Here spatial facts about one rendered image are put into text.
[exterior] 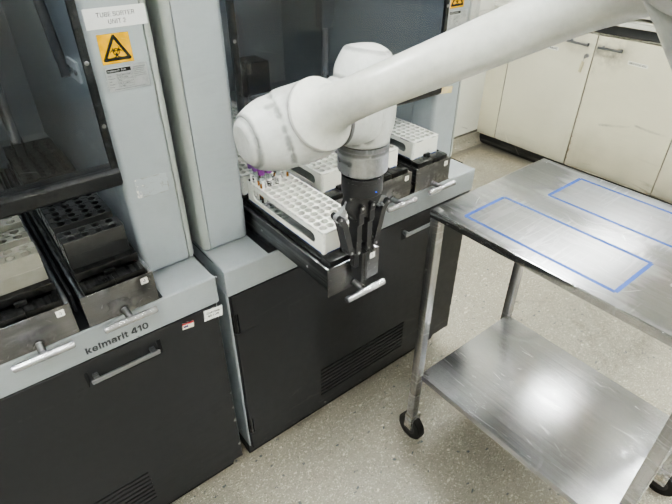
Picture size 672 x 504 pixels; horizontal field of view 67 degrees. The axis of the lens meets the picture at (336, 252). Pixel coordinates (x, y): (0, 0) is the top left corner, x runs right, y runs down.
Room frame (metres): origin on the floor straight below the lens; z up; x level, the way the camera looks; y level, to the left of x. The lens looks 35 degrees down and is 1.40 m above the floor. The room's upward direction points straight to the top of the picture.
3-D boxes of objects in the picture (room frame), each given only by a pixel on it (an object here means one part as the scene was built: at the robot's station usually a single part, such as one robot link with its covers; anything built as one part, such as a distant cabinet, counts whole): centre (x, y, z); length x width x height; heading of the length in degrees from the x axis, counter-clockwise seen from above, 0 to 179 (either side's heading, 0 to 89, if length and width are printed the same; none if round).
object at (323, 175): (1.23, 0.09, 0.83); 0.30 x 0.10 x 0.06; 38
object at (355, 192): (0.82, -0.05, 0.96); 0.08 x 0.07 x 0.09; 128
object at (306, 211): (0.98, 0.08, 0.83); 0.30 x 0.10 x 0.06; 38
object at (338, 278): (1.08, 0.16, 0.78); 0.73 x 0.14 x 0.09; 38
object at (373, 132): (0.81, -0.04, 1.14); 0.13 x 0.11 x 0.16; 133
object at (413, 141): (1.42, -0.15, 0.83); 0.30 x 0.10 x 0.06; 38
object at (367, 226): (0.83, -0.06, 0.89); 0.04 x 0.01 x 0.11; 38
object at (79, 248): (0.81, 0.46, 0.85); 0.12 x 0.02 x 0.06; 129
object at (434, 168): (1.53, -0.07, 0.78); 0.73 x 0.14 x 0.09; 38
